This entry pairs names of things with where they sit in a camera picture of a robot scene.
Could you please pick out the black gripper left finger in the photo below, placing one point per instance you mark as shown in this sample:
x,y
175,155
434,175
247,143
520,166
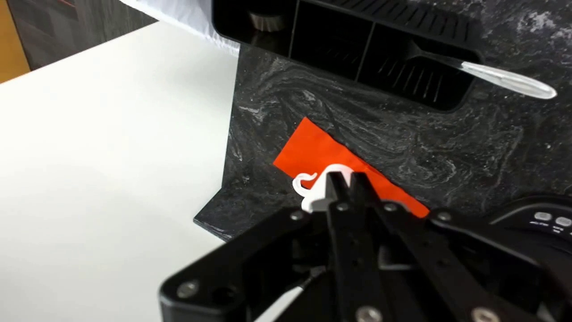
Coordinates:
x,y
350,268

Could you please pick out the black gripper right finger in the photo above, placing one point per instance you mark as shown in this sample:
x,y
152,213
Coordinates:
x,y
440,268

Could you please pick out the white plastic spoon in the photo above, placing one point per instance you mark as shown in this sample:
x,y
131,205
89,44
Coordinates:
x,y
506,78

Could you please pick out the white ceramic mug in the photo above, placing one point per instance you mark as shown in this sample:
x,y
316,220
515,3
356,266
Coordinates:
x,y
315,193

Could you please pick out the red rectangular mat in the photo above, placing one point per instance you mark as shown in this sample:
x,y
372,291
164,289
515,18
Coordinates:
x,y
309,152

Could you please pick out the yellow door frame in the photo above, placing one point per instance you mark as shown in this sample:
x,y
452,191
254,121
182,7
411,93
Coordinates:
x,y
11,41

